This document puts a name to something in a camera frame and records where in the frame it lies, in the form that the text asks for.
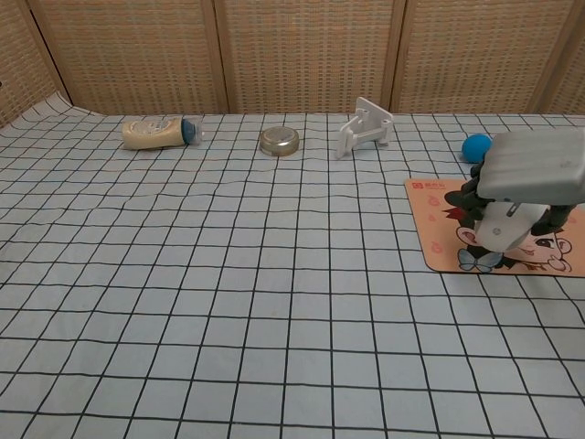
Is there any round metal tin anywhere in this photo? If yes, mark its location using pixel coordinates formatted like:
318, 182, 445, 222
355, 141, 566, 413
260, 126, 302, 159

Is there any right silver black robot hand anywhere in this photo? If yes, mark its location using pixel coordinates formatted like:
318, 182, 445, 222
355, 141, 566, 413
458, 130, 585, 235

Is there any white wireless computer mouse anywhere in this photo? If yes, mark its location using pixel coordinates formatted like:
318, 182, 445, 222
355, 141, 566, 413
473, 200, 550, 252

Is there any cartoon girl mouse pad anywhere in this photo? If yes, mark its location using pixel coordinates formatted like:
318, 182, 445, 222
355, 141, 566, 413
404, 177, 585, 278

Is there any blue checked tablecloth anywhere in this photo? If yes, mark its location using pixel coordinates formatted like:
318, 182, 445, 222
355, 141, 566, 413
0, 90, 585, 439

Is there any blue ball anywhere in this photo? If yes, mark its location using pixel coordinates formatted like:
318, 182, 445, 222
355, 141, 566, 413
461, 133, 494, 164

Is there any woven bamboo folding screen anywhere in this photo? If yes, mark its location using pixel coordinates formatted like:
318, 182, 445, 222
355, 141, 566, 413
0, 0, 585, 130

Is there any cream bottle with blue cap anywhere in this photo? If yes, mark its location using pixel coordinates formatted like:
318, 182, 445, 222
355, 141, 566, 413
121, 115, 206, 151

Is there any white plastic hinged bracket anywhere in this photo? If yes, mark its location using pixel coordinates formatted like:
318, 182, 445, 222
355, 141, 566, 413
335, 96, 394, 161

